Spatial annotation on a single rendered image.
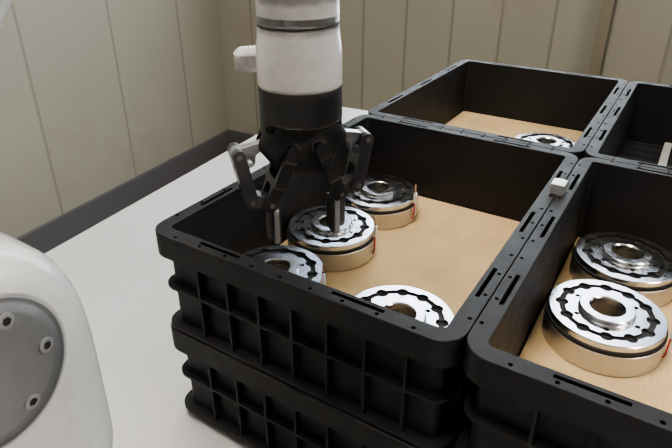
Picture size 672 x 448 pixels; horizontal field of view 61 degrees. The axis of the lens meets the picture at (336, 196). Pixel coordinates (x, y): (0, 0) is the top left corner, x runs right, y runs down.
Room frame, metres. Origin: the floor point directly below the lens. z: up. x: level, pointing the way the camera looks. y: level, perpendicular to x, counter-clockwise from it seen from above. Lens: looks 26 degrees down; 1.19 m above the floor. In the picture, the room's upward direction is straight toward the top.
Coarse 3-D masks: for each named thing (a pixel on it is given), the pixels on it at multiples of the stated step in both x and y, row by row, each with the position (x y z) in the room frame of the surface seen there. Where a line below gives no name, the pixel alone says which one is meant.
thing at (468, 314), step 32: (352, 128) 0.74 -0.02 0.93; (416, 128) 0.73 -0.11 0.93; (576, 160) 0.61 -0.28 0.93; (224, 192) 0.53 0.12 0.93; (544, 192) 0.53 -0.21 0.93; (160, 224) 0.46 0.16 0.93; (192, 256) 0.42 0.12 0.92; (224, 256) 0.41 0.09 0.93; (512, 256) 0.41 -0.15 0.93; (256, 288) 0.38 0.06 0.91; (288, 288) 0.37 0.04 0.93; (320, 288) 0.36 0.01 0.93; (480, 288) 0.36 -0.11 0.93; (320, 320) 0.35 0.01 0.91; (352, 320) 0.34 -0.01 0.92; (384, 320) 0.32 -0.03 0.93; (416, 320) 0.32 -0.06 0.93; (416, 352) 0.31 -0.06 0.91; (448, 352) 0.30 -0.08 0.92
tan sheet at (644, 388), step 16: (576, 240) 0.60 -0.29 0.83; (560, 272) 0.53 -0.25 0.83; (528, 352) 0.40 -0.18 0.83; (544, 352) 0.40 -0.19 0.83; (560, 368) 0.38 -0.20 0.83; (576, 368) 0.38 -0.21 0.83; (656, 368) 0.38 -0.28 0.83; (608, 384) 0.36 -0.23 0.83; (624, 384) 0.36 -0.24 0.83; (640, 384) 0.36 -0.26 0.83; (656, 384) 0.36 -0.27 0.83; (640, 400) 0.35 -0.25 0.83; (656, 400) 0.35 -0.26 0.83
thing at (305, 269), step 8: (256, 248) 0.53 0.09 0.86; (264, 248) 0.53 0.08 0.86; (272, 248) 0.53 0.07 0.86; (280, 248) 0.53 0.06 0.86; (288, 248) 0.53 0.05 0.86; (296, 248) 0.53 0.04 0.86; (248, 256) 0.52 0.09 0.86; (256, 256) 0.51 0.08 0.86; (296, 256) 0.52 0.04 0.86; (304, 256) 0.52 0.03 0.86; (312, 256) 0.51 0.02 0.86; (304, 264) 0.50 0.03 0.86; (312, 264) 0.50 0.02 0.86; (320, 264) 0.50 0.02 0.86; (304, 272) 0.48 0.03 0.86; (312, 272) 0.49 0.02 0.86; (320, 272) 0.48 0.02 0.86; (320, 280) 0.47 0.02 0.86
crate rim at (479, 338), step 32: (608, 160) 0.61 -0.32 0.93; (576, 192) 0.54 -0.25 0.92; (544, 224) 0.46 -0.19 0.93; (512, 288) 0.38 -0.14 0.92; (480, 320) 0.32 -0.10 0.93; (480, 352) 0.29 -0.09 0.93; (480, 384) 0.28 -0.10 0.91; (512, 384) 0.27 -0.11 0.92; (544, 384) 0.26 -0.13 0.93; (576, 384) 0.26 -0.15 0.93; (576, 416) 0.25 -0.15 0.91; (608, 416) 0.24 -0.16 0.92; (640, 416) 0.24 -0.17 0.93
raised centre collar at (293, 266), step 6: (264, 258) 0.50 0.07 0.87; (270, 258) 0.50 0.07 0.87; (276, 258) 0.50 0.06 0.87; (282, 258) 0.50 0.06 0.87; (288, 258) 0.50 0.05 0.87; (282, 264) 0.50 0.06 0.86; (288, 264) 0.49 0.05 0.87; (294, 264) 0.49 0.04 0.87; (288, 270) 0.48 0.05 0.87; (294, 270) 0.48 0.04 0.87
